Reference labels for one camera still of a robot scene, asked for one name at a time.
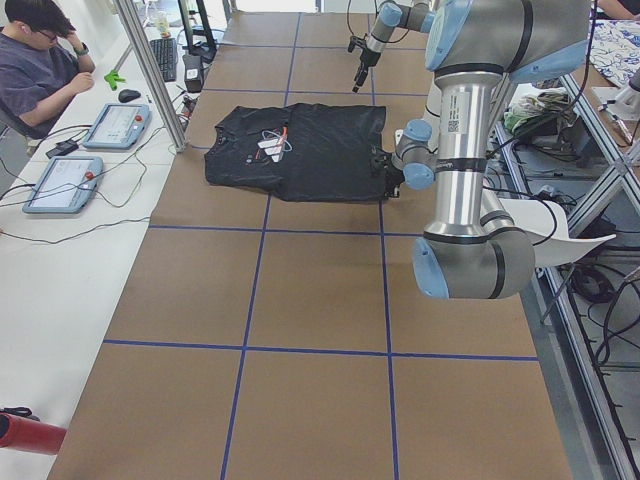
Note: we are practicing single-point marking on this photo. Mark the upper teach pendant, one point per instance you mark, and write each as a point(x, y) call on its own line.
point(117, 127)

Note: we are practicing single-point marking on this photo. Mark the lower teach pendant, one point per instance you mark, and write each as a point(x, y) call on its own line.
point(66, 185)

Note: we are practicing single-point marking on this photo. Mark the teach pendant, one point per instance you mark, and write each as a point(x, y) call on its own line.
point(66, 185)
point(117, 127)

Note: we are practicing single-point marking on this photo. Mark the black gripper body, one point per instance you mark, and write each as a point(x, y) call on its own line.
point(368, 56)
point(393, 176)

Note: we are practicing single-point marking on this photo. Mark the black power adapter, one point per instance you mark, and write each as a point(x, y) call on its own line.
point(63, 148)

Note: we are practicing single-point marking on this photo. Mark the black graphic t-shirt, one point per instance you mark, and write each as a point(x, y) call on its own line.
point(302, 152)

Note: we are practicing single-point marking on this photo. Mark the aluminium frame post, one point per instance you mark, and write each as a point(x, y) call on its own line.
point(138, 40)

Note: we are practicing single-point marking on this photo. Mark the red cylinder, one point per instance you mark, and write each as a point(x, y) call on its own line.
point(27, 435)

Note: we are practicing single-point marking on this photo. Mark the seated person in grey shirt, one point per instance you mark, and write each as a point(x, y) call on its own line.
point(44, 64)

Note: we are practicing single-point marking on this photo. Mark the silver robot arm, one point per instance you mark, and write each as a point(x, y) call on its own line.
point(418, 17)
point(472, 248)

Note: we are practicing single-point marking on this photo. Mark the green plastic tool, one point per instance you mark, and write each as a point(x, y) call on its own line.
point(114, 79)

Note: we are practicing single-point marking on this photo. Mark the black computer mouse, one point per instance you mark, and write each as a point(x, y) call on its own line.
point(128, 95)

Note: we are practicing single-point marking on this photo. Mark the black keyboard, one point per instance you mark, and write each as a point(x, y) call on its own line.
point(164, 51)

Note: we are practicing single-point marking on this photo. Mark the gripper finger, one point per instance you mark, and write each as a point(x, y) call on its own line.
point(359, 79)

